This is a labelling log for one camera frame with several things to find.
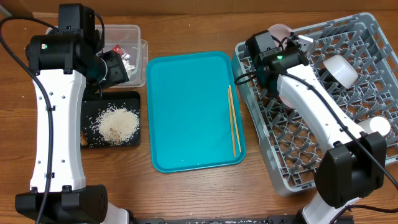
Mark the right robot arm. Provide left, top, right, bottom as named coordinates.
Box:
left=246, top=30, right=390, bottom=223

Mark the small white rice bowl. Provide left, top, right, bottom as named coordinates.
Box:
left=279, top=94, right=296, bottom=110

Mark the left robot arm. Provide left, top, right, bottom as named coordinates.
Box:
left=15, top=31, right=134, bottom=223

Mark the golden food scrap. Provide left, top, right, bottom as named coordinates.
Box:
left=80, top=131, right=88, bottom=146

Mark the clear plastic bin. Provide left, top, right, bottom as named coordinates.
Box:
left=103, top=24, right=148, bottom=88

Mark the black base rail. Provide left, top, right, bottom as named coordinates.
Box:
left=135, top=215, right=295, bottom=224

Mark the red snack wrapper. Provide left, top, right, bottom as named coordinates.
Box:
left=113, top=44, right=124, bottom=55

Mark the white napkin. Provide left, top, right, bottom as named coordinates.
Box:
left=121, top=52, right=136, bottom=78

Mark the grey dishwasher rack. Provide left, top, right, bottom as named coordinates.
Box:
left=232, top=12, right=397, bottom=196

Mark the grey metal bowl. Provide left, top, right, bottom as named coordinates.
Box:
left=323, top=55, right=358, bottom=88

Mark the black plastic tray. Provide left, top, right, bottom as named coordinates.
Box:
left=81, top=91, right=141, bottom=148

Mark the rice pile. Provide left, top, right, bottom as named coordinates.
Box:
left=89, top=106, right=140, bottom=146

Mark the teal serving tray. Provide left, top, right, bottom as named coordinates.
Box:
left=146, top=51, right=246, bottom=173

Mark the white cup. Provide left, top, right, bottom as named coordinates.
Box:
left=358, top=116, right=391, bottom=136

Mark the large white plate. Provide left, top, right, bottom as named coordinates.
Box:
left=267, top=24, right=293, bottom=41

